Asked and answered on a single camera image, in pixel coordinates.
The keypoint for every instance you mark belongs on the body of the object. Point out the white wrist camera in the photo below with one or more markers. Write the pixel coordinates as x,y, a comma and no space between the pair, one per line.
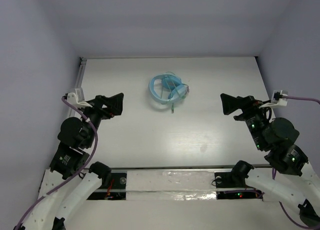
278,99
76,98

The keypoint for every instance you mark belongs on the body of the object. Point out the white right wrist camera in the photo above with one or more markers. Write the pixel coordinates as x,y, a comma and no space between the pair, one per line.
278,99

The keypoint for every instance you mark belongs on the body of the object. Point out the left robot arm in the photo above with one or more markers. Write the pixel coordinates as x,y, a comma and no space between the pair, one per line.
55,211

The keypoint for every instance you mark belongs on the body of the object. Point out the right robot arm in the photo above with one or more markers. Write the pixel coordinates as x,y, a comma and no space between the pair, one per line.
294,184

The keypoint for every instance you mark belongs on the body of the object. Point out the aluminium side rail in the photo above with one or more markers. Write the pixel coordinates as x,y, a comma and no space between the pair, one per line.
70,156

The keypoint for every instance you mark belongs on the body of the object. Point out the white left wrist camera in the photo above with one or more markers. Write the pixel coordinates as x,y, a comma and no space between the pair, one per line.
76,98

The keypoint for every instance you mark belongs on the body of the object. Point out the white foil-taped base panel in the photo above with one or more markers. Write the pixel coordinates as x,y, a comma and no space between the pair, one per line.
179,185

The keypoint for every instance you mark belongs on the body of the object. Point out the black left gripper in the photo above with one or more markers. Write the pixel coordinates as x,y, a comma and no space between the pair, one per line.
100,105

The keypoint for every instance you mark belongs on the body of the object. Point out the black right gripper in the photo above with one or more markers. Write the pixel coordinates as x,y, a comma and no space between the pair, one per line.
248,103

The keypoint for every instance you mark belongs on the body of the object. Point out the light blue headphones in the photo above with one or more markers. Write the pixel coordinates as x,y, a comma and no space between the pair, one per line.
167,88

